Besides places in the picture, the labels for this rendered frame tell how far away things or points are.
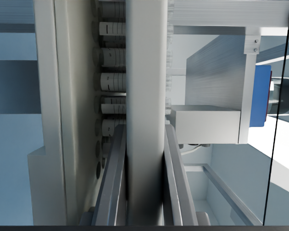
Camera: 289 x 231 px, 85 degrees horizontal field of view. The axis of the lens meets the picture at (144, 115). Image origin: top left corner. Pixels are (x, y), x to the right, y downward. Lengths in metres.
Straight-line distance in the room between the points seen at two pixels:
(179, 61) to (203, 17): 3.44
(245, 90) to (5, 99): 0.83
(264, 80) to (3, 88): 0.90
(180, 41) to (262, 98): 3.42
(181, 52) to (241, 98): 3.42
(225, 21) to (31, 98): 0.68
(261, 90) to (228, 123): 0.16
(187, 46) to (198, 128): 3.53
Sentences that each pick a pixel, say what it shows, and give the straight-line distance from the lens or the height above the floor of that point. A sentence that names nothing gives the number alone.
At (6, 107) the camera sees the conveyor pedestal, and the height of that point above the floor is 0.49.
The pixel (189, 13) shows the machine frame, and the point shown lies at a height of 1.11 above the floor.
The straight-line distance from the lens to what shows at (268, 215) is 0.65.
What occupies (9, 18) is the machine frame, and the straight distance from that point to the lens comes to 0.54.
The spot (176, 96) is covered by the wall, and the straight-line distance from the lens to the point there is 3.91.
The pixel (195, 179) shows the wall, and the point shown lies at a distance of 4.95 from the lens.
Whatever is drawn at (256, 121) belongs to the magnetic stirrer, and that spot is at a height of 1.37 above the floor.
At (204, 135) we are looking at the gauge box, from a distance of 0.52.
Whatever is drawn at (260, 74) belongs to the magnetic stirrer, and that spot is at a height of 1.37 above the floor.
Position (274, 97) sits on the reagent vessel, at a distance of 0.69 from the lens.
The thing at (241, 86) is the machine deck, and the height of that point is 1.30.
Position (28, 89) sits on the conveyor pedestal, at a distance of 0.74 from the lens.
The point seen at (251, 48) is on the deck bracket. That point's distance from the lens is 0.57.
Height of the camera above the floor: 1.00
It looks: 1 degrees up
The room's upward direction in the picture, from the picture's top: 90 degrees clockwise
